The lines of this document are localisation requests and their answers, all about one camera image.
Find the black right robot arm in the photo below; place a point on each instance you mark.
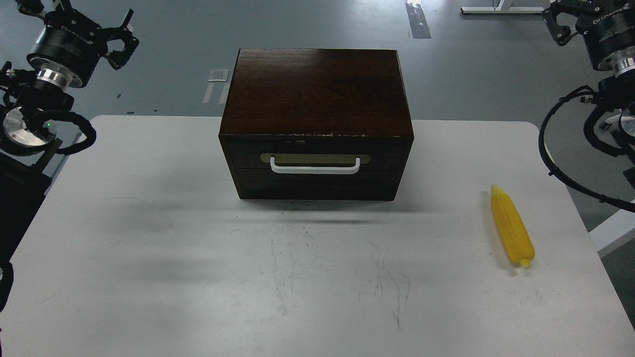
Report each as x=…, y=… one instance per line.
x=609, y=128

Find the white desk leg base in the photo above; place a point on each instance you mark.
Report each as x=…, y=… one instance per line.
x=502, y=7

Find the wooden drawer with white handle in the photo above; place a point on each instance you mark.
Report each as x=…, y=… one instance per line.
x=363, y=169

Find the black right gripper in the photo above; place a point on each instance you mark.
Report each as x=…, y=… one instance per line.
x=606, y=26

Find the dark wooden cabinet box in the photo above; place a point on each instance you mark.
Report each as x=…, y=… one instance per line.
x=279, y=93

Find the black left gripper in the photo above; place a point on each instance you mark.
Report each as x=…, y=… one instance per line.
x=72, y=44

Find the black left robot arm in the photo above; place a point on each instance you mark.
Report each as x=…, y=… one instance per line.
x=37, y=121

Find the yellow toy corn cob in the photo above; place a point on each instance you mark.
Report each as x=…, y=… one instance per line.
x=512, y=231

